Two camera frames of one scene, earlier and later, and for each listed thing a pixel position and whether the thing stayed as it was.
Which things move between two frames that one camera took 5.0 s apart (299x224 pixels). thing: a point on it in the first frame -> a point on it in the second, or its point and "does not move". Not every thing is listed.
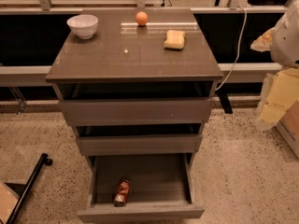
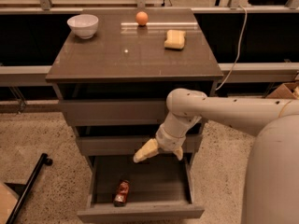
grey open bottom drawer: [162, 188] does not move
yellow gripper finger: [263, 43] -> [149, 150]
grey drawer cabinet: [138, 85] does not move
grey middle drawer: [138, 145] does not move
